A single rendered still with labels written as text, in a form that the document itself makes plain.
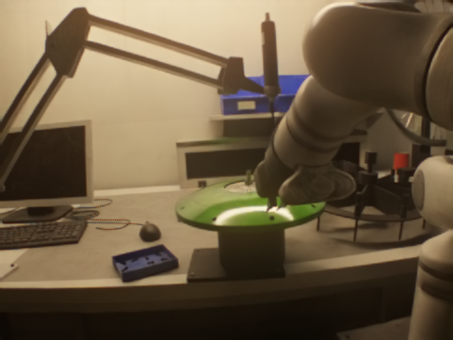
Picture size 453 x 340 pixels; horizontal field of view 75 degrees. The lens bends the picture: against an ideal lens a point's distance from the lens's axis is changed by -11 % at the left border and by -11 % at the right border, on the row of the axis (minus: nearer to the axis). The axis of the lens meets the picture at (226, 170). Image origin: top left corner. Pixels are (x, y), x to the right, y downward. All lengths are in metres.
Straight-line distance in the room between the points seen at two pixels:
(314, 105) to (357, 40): 0.10
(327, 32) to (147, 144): 1.40
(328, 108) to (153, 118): 1.32
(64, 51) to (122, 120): 0.89
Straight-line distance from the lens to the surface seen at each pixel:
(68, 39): 0.77
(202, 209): 0.61
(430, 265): 0.51
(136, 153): 1.61
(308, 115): 0.32
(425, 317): 0.54
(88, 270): 0.81
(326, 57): 0.25
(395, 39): 0.22
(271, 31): 0.86
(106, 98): 1.63
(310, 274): 0.72
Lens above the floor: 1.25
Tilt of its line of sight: 11 degrees down
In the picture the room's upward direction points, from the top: 4 degrees counter-clockwise
